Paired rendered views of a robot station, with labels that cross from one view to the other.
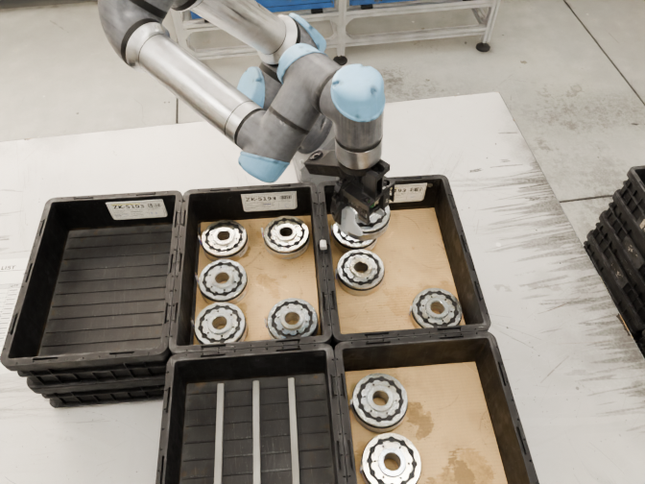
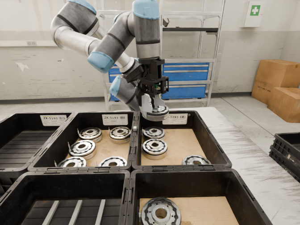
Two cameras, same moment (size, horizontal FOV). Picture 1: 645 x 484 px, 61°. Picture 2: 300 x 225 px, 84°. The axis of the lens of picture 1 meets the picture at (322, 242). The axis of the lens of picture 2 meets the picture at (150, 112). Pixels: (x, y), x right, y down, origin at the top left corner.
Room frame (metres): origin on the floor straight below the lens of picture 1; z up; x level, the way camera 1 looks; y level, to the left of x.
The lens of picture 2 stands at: (0.08, -0.09, 1.28)
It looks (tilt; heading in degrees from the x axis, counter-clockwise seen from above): 25 degrees down; 3
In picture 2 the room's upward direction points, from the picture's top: straight up
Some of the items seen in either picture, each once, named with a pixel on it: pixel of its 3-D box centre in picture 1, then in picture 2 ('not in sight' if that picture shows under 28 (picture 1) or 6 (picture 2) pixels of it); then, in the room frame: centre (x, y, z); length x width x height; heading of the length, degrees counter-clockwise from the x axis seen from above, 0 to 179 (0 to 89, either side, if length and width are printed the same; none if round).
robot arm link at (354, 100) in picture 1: (356, 107); (146, 22); (0.64, -0.05, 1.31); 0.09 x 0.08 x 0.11; 40
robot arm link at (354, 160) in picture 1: (360, 144); (149, 51); (0.64, -0.06, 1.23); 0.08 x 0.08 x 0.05
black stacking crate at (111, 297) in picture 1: (110, 284); (23, 147); (0.61, 0.45, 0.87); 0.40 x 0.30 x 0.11; 5
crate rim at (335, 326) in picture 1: (395, 251); (172, 134); (0.66, -0.15, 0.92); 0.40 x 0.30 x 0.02; 5
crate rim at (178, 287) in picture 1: (250, 261); (96, 135); (0.63, 0.15, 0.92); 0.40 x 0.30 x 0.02; 5
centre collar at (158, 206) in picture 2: (380, 398); (160, 213); (0.36, -0.11, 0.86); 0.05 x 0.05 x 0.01
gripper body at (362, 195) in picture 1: (362, 181); (152, 76); (0.64, -0.07, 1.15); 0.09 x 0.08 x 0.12; 46
